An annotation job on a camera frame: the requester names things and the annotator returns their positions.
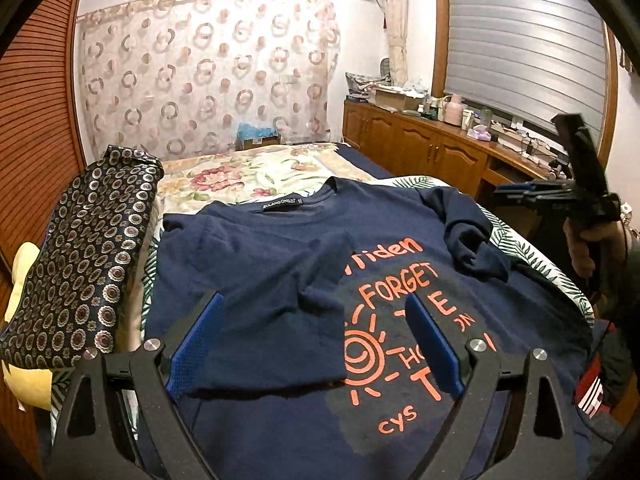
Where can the leaf print blanket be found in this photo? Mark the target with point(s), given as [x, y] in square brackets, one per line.
[522, 247]

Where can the dark circle-patterned pillow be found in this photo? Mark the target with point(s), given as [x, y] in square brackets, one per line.
[85, 250]

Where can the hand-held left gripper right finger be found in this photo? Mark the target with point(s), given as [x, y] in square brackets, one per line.
[432, 347]

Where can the person's dark jacket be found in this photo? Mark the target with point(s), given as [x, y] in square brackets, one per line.
[607, 360]

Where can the wooden cabinet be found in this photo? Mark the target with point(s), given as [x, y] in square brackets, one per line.
[415, 145]

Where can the yellow plush toy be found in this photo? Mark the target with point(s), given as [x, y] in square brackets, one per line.
[26, 270]

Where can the patterned fabric bag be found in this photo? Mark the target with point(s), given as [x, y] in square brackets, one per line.
[365, 82]

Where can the wooden window frame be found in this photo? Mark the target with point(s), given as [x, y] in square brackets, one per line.
[440, 35]

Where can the beige drape curtain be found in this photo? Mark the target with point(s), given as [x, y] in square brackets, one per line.
[400, 25]

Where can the grey window blind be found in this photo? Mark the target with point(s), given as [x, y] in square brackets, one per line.
[525, 35]

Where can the person's right hand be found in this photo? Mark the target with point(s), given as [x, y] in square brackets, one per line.
[582, 252]

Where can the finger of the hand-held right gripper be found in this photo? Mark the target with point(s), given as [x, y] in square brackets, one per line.
[517, 191]

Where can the cardboard box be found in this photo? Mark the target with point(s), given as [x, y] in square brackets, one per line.
[395, 97]

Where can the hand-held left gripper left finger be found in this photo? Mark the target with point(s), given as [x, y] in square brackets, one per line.
[197, 345]

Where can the floral quilt with navy border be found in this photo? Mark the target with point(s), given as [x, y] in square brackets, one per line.
[220, 180]

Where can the circle-patterned sheer curtain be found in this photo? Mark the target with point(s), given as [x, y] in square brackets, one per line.
[200, 70]

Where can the navy printed t-shirt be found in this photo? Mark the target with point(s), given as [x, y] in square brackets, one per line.
[260, 270]

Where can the wooden louvre wardrobe door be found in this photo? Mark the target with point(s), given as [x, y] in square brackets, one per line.
[35, 110]

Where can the pink jug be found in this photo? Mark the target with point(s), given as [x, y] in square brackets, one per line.
[455, 110]

